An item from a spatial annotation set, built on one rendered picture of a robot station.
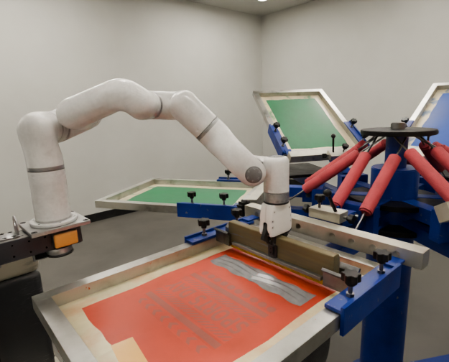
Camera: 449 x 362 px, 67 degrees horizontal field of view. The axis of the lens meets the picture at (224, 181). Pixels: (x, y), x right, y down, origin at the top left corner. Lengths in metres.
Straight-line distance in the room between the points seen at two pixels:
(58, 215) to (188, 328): 0.49
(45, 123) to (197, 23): 4.86
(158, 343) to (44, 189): 0.52
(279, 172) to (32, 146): 0.67
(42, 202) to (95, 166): 3.73
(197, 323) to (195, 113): 0.53
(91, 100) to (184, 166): 4.52
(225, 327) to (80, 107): 0.66
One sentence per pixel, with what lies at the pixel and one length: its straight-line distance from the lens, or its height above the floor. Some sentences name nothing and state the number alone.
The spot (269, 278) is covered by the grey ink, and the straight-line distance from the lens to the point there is 1.02.
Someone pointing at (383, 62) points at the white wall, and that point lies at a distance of 5.36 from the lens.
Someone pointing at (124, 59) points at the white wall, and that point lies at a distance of 4.97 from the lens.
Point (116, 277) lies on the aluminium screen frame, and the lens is 1.06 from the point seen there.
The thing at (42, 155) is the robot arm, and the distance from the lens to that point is 1.03.
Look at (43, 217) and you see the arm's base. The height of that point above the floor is 1.16.
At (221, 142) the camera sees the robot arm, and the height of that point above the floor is 1.35.
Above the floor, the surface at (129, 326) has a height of 0.96.
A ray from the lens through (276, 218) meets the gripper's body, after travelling 0.99.
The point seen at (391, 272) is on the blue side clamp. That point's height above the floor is 1.01.
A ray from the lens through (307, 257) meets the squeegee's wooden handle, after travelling 0.98.
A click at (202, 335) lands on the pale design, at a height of 0.96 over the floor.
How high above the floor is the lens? 1.45
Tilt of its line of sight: 12 degrees down
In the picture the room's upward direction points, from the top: 2 degrees counter-clockwise
